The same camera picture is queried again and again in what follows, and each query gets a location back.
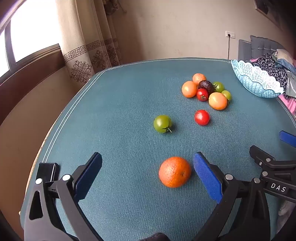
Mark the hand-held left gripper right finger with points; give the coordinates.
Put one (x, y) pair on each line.
(208, 178)

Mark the small green tomato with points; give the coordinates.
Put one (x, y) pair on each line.
(226, 94)

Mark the light blue white cloth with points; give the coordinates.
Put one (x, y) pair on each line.
(285, 59)

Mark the black phone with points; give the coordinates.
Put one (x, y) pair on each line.
(47, 172)

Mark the white wall socket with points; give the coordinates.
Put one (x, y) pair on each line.
(230, 34)

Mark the dark brown passion fruit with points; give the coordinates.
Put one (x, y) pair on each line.
(206, 86)

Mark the large green tomato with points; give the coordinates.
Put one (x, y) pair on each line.
(162, 124)
(219, 87)

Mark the large orange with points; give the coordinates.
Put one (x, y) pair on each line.
(175, 172)

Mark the beige patterned curtain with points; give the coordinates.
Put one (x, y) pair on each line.
(83, 46)

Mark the window with brown frame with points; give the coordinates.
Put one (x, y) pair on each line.
(30, 34)

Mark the orange-yellow tomato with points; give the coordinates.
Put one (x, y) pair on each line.
(189, 89)
(217, 101)

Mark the grey green cloth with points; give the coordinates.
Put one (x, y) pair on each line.
(291, 83)

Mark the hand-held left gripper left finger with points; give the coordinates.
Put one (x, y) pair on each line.
(89, 176)

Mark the grey padded headboard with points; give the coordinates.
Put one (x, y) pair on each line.
(261, 44)

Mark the teal tablecloth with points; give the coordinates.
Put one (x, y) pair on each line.
(120, 104)

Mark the small tangerine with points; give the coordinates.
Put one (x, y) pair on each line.
(198, 78)

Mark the framed wall picture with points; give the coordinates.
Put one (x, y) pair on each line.
(268, 9)

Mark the red tomato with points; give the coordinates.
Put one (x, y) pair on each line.
(202, 117)
(202, 95)

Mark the leopard print cloth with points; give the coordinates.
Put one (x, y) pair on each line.
(268, 62)

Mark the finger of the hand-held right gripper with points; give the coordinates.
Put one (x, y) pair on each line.
(288, 138)
(262, 156)

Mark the pink cloth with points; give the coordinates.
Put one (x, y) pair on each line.
(289, 109)

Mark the light blue plastic basket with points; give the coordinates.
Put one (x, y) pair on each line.
(256, 78)

